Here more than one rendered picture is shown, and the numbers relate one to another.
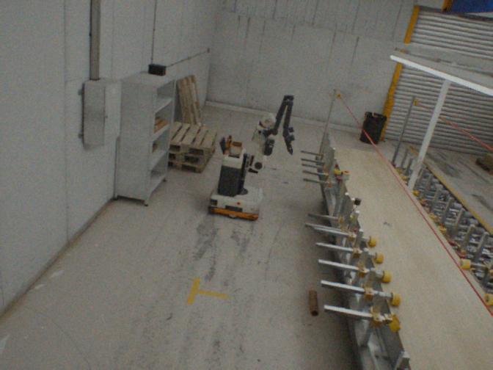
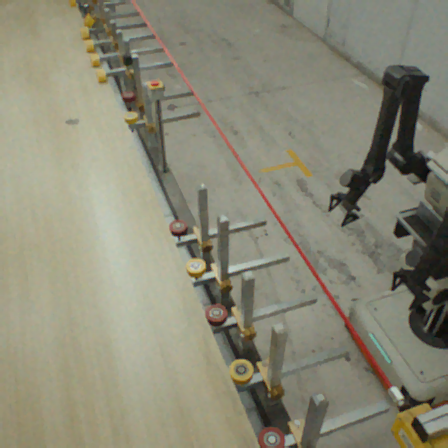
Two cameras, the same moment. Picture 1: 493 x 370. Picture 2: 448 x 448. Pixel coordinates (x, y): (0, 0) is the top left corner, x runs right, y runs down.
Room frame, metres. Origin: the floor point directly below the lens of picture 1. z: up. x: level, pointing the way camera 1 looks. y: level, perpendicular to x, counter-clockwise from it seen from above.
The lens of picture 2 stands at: (6.04, -1.45, 2.36)
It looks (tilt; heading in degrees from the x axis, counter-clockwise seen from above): 43 degrees down; 159
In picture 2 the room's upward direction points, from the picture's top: straight up
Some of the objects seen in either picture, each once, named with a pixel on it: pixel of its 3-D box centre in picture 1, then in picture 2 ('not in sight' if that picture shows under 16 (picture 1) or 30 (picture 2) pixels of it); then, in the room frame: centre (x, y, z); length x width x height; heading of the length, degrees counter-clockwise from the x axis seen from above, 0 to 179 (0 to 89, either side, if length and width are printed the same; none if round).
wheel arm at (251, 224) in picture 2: (321, 182); (221, 232); (4.49, -0.87, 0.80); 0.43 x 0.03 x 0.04; 89
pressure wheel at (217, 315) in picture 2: not in sight; (216, 321); (4.98, -1.08, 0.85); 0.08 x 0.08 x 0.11
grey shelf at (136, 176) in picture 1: (145, 136); not in sight; (5.09, 1.43, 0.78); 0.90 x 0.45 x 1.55; 179
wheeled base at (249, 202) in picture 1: (236, 198); (430, 339); (5.02, 0.10, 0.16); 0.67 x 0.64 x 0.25; 89
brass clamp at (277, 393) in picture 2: not in sight; (270, 380); (5.25, -0.98, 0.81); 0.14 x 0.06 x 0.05; 179
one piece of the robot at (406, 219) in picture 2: (268, 144); (428, 238); (5.01, -0.19, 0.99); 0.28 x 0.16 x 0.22; 179
